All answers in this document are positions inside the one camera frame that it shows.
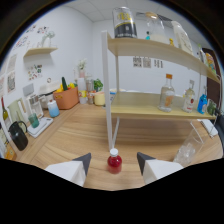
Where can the wooden wall shelf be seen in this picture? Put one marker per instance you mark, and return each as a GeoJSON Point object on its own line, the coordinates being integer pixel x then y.
{"type": "Point", "coordinates": [40, 51]}

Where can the black sofa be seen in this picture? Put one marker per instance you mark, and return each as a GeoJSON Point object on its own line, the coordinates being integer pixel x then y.
{"type": "Point", "coordinates": [220, 131]}

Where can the clear bottle red label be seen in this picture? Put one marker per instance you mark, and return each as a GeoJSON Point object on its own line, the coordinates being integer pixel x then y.
{"type": "Point", "coordinates": [188, 100]}

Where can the green cup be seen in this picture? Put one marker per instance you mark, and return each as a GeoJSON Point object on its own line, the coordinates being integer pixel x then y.
{"type": "Point", "coordinates": [33, 120]}

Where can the tall glass jar wooden lid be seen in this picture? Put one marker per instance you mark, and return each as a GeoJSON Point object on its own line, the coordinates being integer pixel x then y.
{"type": "Point", "coordinates": [157, 28]}

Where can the clear glass with ice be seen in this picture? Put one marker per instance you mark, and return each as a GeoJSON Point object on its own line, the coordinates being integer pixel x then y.
{"type": "Point", "coordinates": [187, 151]}

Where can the small red liquid bottle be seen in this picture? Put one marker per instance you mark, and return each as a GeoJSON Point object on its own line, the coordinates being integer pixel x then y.
{"type": "Point", "coordinates": [114, 164]}

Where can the small teal bottle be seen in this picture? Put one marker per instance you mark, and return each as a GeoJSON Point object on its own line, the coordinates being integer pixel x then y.
{"type": "Point", "coordinates": [147, 36]}

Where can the light blue white tumbler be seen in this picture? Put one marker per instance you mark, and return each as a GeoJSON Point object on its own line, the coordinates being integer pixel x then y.
{"type": "Point", "coordinates": [53, 109]}

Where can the large white bottle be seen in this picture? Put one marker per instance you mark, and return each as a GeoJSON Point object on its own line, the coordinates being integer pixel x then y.
{"type": "Point", "coordinates": [181, 38]}

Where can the pale yellow cup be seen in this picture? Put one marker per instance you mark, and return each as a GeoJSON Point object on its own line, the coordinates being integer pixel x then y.
{"type": "Point", "coordinates": [99, 99]}

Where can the jar of green limes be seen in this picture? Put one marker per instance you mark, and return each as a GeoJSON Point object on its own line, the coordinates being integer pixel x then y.
{"type": "Point", "coordinates": [211, 107]}

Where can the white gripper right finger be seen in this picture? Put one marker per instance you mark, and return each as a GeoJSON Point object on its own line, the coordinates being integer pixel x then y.
{"type": "Point", "coordinates": [160, 170]}

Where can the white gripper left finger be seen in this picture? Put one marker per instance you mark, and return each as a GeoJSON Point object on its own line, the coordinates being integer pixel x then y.
{"type": "Point", "coordinates": [68, 171]}

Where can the white pouch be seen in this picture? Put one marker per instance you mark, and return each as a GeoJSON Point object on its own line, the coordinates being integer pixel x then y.
{"type": "Point", "coordinates": [209, 128]}

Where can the blue liquid bottle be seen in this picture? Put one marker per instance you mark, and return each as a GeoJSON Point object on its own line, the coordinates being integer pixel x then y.
{"type": "Point", "coordinates": [202, 104]}

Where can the green potted plant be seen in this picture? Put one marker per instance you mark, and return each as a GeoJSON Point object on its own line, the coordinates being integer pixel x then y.
{"type": "Point", "coordinates": [98, 85]}

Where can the white tray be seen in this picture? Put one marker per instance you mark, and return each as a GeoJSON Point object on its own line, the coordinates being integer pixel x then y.
{"type": "Point", "coordinates": [41, 128]}

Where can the orange storage basket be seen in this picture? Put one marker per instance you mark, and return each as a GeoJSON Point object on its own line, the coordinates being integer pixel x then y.
{"type": "Point", "coordinates": [66, 99]}

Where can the white-framed wooden shelf rack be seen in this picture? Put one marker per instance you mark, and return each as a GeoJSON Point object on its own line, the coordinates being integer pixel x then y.
{"type": "Point", "coordinates": [146, 101]}

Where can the black and gold canister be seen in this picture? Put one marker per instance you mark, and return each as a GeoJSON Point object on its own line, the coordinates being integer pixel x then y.
{"type": "Point", "coordinates": [124, 23]}

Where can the vase with white flowers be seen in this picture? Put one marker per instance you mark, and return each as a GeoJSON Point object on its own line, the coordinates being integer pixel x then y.
{"type": "Point", "coordinates": [82, 70]}

